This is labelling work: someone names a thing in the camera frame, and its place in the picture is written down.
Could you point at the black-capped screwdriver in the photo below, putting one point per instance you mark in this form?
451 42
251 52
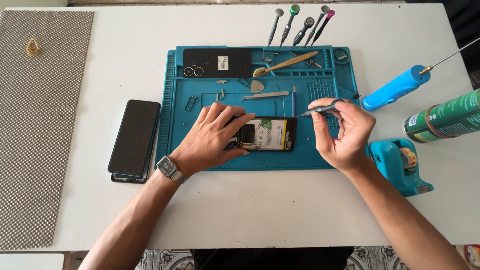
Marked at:
303 32

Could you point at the blue tape dispenser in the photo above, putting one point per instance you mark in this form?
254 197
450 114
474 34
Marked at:
390 165

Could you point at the black phone screen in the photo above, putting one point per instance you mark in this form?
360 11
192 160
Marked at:
135 137

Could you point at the blue-edged phone frame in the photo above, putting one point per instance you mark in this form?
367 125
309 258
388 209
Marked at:
129 179

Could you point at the person's left hand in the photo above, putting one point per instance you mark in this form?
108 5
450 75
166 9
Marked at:
204 144

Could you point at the person's right hand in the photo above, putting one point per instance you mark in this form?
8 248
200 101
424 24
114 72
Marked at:
347 142

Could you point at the green-capped screwdriver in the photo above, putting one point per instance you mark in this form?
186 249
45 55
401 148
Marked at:
288 24

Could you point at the silver square wristwatch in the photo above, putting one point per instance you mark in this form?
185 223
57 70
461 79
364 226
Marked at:
167 167

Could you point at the green spray can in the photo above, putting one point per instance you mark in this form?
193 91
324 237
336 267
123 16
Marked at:
446 116

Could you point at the black phone back cover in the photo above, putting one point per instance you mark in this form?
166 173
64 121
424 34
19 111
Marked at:
210 62

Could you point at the dark grey precision screwdriver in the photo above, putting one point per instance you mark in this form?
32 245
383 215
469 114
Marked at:
324 109

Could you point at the clear tape roll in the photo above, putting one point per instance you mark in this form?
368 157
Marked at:
408 157

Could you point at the silver curved tweezers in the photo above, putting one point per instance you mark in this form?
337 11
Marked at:
266 95

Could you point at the blue silicone repair mat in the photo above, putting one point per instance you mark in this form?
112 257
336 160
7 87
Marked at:
187 150

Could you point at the bamboo cleaning brush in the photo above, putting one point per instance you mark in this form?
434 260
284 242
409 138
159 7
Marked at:
288 62

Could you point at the grey triangular opening pick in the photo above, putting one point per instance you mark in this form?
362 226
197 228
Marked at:
257 87

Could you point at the blue handheld tool with rod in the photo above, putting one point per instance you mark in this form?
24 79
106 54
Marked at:
393 90

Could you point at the black smartphone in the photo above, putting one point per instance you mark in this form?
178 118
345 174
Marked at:
268 135

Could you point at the grey-capped long screwdriver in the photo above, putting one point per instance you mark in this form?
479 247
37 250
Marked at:
316 25

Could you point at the red object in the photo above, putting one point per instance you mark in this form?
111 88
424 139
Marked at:
473 255

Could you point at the grey woven non-slip mat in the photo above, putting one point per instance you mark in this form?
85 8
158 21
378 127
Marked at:
41 142

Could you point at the blue thin spudger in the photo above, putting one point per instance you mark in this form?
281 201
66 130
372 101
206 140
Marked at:
294 99

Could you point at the pink-capped screwdriver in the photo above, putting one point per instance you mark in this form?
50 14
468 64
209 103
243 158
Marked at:
323 26

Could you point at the steel tweezers in tray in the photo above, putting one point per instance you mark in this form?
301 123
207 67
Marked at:
313 63

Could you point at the black sim card tray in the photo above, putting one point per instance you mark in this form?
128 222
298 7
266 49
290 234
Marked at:
186 105

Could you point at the person's black shirt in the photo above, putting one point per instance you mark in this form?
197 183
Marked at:
270 258

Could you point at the grey-capped slim screwdriver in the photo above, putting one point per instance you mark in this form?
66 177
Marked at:
275 26

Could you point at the white stool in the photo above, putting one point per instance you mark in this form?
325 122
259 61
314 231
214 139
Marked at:
30 261

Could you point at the yellow rubber band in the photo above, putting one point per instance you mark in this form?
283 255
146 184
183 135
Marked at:
28 48

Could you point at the small black plastic frame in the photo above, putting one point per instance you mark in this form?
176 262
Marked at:
242 80

